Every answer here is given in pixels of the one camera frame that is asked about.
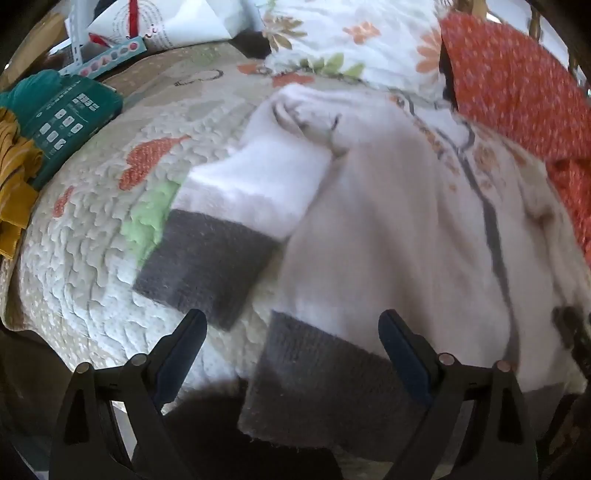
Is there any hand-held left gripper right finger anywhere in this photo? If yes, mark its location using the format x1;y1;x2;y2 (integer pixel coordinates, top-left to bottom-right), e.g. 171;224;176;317
378;310;541;480

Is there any strip with coloured dots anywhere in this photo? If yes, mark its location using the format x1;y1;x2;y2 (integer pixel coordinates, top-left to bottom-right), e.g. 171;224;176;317
59;38;147;78

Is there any teal printed package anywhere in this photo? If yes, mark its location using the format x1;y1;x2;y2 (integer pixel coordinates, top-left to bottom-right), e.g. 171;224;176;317
21;76;124;188

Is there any quilted patchwork bedspread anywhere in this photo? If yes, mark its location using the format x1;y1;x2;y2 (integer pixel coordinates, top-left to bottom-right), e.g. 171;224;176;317
0;41;591;407

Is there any teal cloth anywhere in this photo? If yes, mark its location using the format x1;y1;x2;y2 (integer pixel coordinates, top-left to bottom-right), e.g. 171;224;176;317
0;69;63;109

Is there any white paper bag red ribbon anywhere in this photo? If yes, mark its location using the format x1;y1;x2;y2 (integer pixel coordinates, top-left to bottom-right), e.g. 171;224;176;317
88;0;260;52

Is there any white perforated rail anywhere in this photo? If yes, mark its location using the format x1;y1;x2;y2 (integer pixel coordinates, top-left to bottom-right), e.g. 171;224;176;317
65;7;86;68

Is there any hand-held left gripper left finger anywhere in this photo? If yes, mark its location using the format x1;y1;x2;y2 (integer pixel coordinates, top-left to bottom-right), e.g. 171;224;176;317
48;308;208;480

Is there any mustard striped cloth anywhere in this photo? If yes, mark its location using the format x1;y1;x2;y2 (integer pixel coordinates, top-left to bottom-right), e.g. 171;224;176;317
0;108;43;260

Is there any white floral pillow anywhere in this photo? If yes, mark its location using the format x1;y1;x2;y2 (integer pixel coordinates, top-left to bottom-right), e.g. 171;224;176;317
261;0;462;100

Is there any orange floral cloth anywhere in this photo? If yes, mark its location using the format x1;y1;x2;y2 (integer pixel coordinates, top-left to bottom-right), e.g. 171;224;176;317
438;11;591;264

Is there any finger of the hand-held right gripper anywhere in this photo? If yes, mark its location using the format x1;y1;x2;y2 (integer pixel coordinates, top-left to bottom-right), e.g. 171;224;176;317
551;305;589;367

